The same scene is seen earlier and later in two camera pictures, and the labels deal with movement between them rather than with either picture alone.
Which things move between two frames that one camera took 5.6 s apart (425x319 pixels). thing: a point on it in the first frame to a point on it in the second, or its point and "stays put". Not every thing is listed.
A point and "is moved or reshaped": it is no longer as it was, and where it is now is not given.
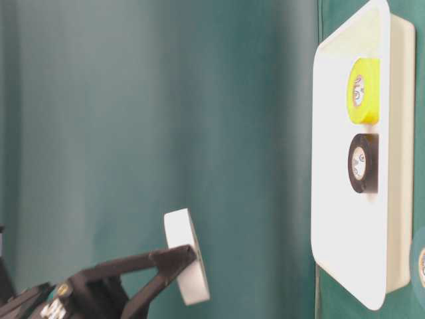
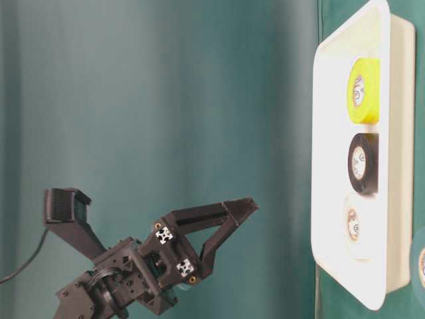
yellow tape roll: (363, 91) stays put
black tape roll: (363, 163) stays put
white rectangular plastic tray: (365, 242) stays put
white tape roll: (194, 282) is moved or reshaped
